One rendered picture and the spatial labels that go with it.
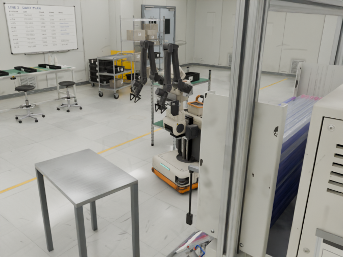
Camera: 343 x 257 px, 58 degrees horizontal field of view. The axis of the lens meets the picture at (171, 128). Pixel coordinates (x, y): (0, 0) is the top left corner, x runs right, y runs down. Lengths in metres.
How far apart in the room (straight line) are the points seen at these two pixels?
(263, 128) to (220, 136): 0.09
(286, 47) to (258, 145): 10.85
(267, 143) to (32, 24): 7.95
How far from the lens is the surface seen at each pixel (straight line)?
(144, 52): 3.25
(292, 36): 11.32
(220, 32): 12.42
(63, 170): 2.37
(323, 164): 0.57
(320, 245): 0.64
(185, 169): 3.42
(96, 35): 9.41
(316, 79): 1.15
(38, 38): 8.40
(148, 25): 10.01
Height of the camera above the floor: 1.85
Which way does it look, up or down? 20 degrees down
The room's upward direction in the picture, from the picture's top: 1 degrees clockwise
